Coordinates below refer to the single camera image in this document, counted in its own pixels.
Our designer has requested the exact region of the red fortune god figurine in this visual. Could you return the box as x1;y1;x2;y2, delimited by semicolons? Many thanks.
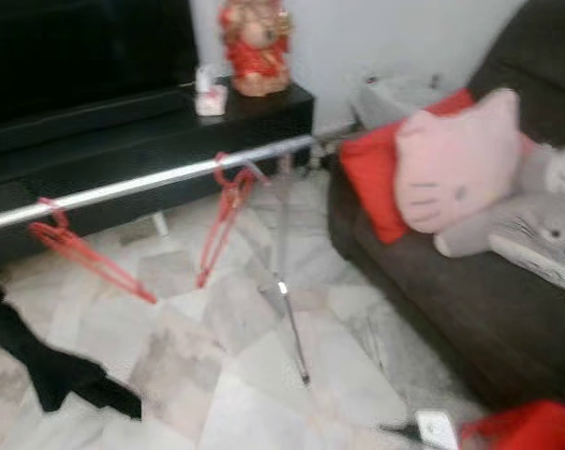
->
216;0;294;98

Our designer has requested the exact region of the grey white plush toy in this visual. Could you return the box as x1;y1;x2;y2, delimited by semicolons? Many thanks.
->
434;141;565;296

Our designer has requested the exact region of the black television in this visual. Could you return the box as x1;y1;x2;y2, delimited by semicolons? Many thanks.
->
0;0;201;123

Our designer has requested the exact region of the red plastic stool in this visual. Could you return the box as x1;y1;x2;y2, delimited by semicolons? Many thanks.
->
460;398;565;450

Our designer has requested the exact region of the red cushion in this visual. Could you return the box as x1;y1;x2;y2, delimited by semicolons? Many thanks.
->
338;89;475;247

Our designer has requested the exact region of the red plastic hanger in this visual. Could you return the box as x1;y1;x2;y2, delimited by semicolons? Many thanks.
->
196;155;269;290
27;197;159;306

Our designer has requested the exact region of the silver clothes rack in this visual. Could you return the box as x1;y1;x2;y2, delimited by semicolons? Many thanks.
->
0;136;319;387

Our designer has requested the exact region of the black soundbar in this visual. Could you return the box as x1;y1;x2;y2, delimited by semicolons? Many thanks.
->
0;86;201;158

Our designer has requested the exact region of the black logo T-shirt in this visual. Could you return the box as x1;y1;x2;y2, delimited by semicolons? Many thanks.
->
0;272;144;421

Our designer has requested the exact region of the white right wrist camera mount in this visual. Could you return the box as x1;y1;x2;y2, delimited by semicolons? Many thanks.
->
413;408;461;450

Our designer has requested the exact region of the pink cat face cushion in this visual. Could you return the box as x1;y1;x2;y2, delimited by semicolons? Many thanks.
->
393;89;527;235

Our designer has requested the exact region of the white pink tissue box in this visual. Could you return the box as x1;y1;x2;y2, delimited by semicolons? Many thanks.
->
193;64;230;117

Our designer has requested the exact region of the dark brown sofa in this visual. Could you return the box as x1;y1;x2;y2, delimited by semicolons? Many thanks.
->
327;0;565;409

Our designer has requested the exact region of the lace covered side table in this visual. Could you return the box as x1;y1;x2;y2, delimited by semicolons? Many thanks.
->
352;73;461;128

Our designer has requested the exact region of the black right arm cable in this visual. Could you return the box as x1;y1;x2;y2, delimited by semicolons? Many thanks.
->
376;422;422;442

